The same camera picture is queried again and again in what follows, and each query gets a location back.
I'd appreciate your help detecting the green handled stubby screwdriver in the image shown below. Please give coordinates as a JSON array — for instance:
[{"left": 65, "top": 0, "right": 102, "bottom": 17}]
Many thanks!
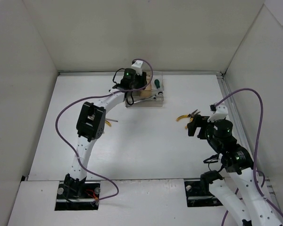
[{"left": 154, "top": 79, "right": 161, "bottom": 89}]

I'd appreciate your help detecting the silver ratchet wrench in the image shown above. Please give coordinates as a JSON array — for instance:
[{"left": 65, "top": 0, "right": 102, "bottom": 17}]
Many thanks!
[{"left": 134, "top": 91, "right": 164, "bottom": 103}]

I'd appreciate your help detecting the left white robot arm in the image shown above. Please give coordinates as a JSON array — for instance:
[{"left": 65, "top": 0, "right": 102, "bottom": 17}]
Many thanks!
[{"left": 64, "top": 68, "right": 147, "bottom": 198}]

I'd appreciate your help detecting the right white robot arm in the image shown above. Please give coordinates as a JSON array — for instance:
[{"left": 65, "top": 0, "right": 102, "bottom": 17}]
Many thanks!
[{"left": 187, "top": 114, "right": 282, "bottom": 226}]

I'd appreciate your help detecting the amber plastic bin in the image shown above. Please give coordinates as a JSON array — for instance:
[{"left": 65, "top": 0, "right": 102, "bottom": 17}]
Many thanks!
[{"left": 140, "top": 71, "right": 152, "bottom": 97}]

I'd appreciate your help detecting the clear long plastic bin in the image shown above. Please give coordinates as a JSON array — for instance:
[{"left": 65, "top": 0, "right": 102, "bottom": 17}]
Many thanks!
[{"left": 125, "top": 91, "right": 164, "bottom": 108}]

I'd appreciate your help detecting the clear small plastic bin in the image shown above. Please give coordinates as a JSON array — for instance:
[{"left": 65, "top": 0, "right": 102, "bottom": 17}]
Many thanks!
[{"left": 151, "top": 71, "right": 164, "bottom": 91}]

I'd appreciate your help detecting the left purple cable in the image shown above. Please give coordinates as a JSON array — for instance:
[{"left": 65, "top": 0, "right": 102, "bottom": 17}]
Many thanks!
[{"left": 56, "top": 58, "right": 154, "bottom": 204}]

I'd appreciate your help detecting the purple cable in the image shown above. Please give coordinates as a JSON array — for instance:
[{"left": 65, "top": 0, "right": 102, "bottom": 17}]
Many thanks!
[
  {"left": 212, "top": 88, "right": 283, "bottom": 226},
  {"left": 56, "top": 58, "right": 154, "bottom": 204}
]

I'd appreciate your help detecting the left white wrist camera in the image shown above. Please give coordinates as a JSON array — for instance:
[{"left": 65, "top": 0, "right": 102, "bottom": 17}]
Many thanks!
[{"left": 131, "top": 60, "right": 143, "bottom": 75}]

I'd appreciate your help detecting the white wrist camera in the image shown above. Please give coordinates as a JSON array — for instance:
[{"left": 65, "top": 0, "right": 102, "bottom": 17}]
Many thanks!
[
  {"left": 207, "top": 104, "right": 228, "bottom": 123},
  {"left": 131, "top": 60, "right": 143, "bottom": 75}
]

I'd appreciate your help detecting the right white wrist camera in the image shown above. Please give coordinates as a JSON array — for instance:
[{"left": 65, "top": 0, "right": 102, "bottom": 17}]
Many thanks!
[{"left": 207, "top": 104, "right": 228, "bottom": 123}]

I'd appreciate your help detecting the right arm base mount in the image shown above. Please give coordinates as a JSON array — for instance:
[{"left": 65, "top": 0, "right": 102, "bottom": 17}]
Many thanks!
[{"left": 184, "top": 170, "right": 223, "bottom": 208}]

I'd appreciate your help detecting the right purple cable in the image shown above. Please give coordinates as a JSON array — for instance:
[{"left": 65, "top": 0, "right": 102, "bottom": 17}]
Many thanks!
[{"left": 212, "top": 88, "right": 283, "bottom": 226}]

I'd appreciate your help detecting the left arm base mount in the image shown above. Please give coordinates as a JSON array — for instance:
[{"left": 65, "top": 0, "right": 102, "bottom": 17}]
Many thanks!
[{"left": 55, "top": 174, "right": 100, "bottom": 211}]

